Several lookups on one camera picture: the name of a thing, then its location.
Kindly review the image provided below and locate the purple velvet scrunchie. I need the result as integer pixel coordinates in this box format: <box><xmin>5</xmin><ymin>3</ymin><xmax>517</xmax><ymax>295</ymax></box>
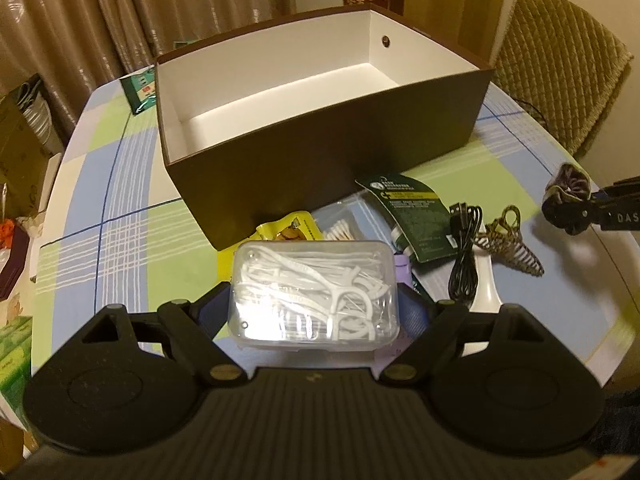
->
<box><xmin>540</xmin><ymin>161</ymin><xmax>594</xmax><ymax>231</ymax></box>

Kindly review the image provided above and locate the white ceramic spoon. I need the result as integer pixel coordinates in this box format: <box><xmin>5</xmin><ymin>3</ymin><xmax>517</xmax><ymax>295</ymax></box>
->
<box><xmin>470</xmin><ymin>247</ymin><xmax>502</xmax><ymax>313</ymax></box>

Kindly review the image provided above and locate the tortoiseshell hair claw clip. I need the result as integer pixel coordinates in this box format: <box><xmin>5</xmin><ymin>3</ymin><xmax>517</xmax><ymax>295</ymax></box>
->
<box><xmin>474</xmin><ymin>205</ymin><xmax>544</xmax><ymax>278</ymax></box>

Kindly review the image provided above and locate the black usb cable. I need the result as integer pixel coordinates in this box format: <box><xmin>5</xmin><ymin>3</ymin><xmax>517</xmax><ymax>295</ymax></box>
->
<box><xmin>447</xmin><ymin>201</ymin><xmax>485</xmax><ymax>306</ymax></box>

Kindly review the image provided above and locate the purple cream tube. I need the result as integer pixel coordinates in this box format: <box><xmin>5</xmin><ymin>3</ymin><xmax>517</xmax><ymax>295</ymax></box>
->
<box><xmin>394</xmin><ymin>254</ymin><xmax>413</xmax><ymax>288</ymax></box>

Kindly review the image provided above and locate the clear floss pick box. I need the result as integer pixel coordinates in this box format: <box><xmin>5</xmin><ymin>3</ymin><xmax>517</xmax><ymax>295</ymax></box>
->
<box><xmin>228</xmin><ymin>240</ymin><xmax>400</xmax><ymax>352</ymax></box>

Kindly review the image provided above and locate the dark green face mask pouch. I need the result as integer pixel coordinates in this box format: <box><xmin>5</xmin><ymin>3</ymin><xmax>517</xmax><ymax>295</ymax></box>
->
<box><xmin>356</xmin><ymin>174</ymin><xmax>458</xmax><ymax>263</ymax></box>

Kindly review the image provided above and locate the yellow nut snack packet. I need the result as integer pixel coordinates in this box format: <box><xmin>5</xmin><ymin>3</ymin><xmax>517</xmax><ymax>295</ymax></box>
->
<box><xmin>217</xmin><ymin>210</ymin><xmax>323</xmax><ymax>282</ymax></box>

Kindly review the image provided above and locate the cotton swab bag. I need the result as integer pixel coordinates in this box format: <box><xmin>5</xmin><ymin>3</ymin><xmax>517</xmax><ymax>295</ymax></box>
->
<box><xmin>311</xmin><ymin>195</ymin><xmax>372</xmax><ymax>242</ymax></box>

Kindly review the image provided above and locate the checked tablecloth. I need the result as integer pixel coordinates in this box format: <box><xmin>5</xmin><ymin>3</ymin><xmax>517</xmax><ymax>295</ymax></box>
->
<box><xmin>32</xmin><ymin>81</ymin><xmax>639</xmax><ymax>381</ymax></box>

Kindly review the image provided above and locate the quilted beige chair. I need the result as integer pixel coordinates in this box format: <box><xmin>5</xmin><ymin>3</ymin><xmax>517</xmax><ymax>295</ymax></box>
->
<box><xmin>494</xmin><ymin>0</ymin><xmax>634</xmax><ymax>157</ymax></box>

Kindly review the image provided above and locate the green tissue box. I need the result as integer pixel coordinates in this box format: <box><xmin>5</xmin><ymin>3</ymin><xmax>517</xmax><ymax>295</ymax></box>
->
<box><xmin>0</xmin><ymin>316</ymin><xmax>32</xmax><ymax>417</ymax></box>

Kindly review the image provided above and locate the brown storage box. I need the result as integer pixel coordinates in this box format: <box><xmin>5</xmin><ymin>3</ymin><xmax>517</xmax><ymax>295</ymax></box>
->
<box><xmin>155</xmin><ymin>4</ymin><xmax>492</xmax><ymax>250</ymax></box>

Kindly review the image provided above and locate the beige curtain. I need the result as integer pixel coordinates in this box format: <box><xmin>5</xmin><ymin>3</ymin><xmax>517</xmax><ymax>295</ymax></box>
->
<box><xmin>1</xmin><ymin>0</ymin><xmax>295</xmax><ymax>138</ymax></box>

